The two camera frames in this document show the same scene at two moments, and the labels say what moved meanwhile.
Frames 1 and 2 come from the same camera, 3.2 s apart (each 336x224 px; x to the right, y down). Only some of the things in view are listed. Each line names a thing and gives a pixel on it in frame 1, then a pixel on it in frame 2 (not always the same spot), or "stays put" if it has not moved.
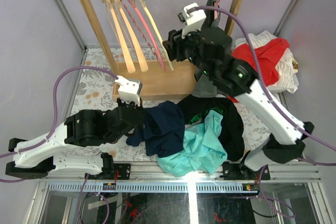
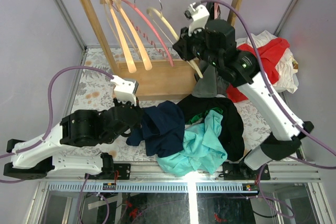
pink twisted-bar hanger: [147, 27] to [142, 35]
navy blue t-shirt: [163, 131] stays put
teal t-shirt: [202, 148] stays put
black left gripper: [121, 103] stays put
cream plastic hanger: [142, 1] to [160, 12]
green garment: [202, 116] stays put
